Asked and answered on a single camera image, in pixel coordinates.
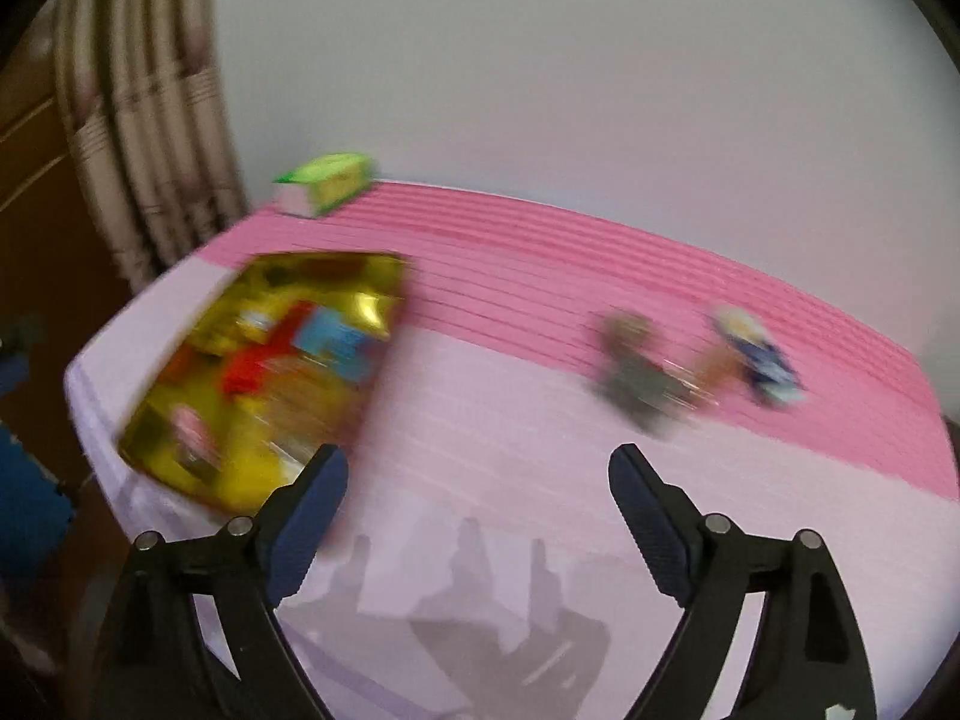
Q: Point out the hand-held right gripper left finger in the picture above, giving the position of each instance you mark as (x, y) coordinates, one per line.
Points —
(304, 532)

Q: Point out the dark green small packet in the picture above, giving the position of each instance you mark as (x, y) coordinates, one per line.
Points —
(645, 394)

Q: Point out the beige patterned curtain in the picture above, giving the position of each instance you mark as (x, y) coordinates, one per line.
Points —
(142, 112)

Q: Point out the pink snack packet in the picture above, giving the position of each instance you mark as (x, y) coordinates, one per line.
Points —
(193, 433)

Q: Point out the red snack packet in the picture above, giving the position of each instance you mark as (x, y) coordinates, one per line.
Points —
(251, 373)

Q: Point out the small brown cube snack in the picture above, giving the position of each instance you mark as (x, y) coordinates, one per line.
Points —
(628, 330)

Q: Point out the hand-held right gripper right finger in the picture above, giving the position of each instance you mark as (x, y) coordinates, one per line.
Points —
(652, 525)

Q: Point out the blue and white snack packet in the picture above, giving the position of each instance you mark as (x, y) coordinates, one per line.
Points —
(761, 356)

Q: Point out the pink and purple checked tablecloth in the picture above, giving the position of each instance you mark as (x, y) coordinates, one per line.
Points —
(487, 427)

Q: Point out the blue foam floor mat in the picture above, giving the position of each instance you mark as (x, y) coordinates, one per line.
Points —
(30, 510)

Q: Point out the clear brown snack packet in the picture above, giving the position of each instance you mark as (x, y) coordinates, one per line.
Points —
(716, 369)

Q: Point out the light blue snack packet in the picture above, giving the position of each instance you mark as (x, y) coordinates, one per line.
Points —
(337, 341)

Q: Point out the gold metal tin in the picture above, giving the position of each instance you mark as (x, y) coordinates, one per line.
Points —
(225, 465)

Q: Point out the green and white tissue box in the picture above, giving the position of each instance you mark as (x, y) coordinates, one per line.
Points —
(330, 180)

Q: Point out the brown wooden door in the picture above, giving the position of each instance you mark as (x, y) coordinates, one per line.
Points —
(45, 202)

